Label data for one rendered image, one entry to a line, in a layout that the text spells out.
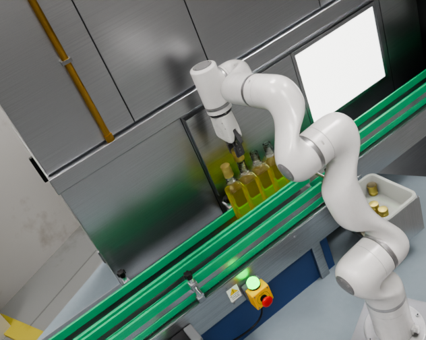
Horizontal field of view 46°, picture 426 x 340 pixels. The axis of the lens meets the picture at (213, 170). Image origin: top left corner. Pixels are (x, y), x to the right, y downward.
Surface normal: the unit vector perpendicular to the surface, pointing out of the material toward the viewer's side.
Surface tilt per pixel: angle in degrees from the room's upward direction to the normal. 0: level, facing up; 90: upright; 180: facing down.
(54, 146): 90
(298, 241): 90
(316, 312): 0
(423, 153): 90
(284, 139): 45
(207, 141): 90
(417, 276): 0
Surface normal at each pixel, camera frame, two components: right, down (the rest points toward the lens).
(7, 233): 0.80, 0.06
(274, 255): 0.50, 0.33
